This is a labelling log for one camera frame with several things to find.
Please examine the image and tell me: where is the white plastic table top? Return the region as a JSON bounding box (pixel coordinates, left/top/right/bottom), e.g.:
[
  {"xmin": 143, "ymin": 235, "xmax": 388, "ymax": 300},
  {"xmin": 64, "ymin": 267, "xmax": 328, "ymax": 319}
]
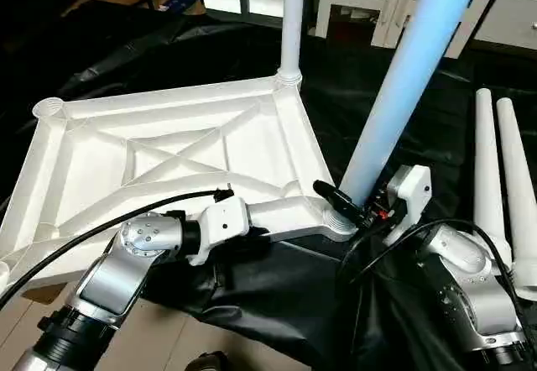
[{"xmin": 0, "ymin": 71, "xmax": 358, "ymax": 298}]

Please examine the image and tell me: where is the white plastic table leg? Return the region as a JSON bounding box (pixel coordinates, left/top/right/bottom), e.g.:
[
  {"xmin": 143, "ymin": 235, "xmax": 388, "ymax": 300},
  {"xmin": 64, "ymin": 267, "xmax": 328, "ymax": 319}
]
[
  {"xmin": 276, "ymin": 0, "xmax": 308, "ymax": 85},
  {"xmin": 323, "ymin": 0, "xmax": 488, "ymax": 226},
  {"xmin": 495, "ymin": 97, "xmax": 537, "ymax": 301},
  {"xmin": 472, "ymin": 87, "xmax": 514, "ymax": 263}
]

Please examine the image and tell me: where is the black mat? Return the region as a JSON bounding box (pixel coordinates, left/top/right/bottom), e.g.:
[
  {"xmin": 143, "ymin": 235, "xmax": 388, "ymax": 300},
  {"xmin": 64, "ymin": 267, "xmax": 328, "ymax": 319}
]
[{"xmin": 0, "ymin": 0, "xmax": 537, "ymax": 371}]

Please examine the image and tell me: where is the grey left robot foot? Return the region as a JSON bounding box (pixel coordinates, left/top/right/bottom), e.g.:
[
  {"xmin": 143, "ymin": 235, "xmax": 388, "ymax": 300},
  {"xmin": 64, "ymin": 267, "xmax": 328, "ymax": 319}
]
[{"xmin": 183, "ymin": 352, "xmax": 231, "ymax": 371}]

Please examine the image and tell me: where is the flat brown cardboard sheet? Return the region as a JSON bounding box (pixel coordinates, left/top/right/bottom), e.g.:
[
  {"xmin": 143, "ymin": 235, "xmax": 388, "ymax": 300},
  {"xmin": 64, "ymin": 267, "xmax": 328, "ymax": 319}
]
[{"xmin": 23, "ymin": 282, "xmax": 68, "ymax": 306}]

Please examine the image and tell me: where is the white drawer unit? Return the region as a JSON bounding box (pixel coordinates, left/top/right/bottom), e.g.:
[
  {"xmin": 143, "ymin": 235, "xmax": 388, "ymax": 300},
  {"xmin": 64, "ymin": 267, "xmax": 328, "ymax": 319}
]
[{"xmin": 474, "ymin": 0, "xmax": 537, "ymax": 51}]

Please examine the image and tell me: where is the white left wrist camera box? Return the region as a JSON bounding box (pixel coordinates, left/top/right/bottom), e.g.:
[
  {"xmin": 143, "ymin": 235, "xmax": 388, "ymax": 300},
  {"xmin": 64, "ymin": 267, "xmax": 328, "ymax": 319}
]
[{"xmin": 190, "ymin": 196, "xmax": 253, "ymax": 267}]

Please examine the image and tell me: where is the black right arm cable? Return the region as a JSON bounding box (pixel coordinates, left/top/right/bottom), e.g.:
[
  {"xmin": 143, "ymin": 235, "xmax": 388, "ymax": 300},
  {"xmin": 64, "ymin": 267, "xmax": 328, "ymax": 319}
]
[{"xmin": 334, "ymin": 218, "xmax": 528, "ymax": 355}]

